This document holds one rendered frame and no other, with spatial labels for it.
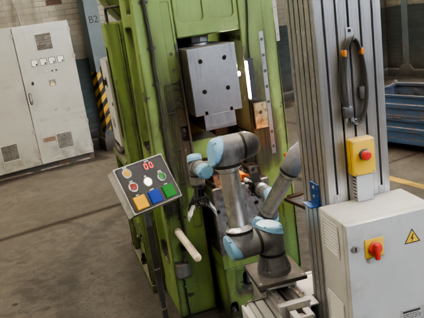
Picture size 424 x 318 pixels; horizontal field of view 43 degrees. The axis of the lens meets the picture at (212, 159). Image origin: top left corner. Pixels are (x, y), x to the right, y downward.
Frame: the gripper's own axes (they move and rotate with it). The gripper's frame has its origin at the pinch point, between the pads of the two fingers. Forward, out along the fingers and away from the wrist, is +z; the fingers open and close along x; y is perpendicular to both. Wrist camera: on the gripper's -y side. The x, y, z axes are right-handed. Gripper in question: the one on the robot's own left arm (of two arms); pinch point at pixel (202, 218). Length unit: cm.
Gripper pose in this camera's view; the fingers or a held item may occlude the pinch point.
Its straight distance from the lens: 284.7
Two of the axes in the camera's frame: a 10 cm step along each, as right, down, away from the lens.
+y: 2.4, 2.3, -9.4
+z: 1.4, 9.5, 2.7
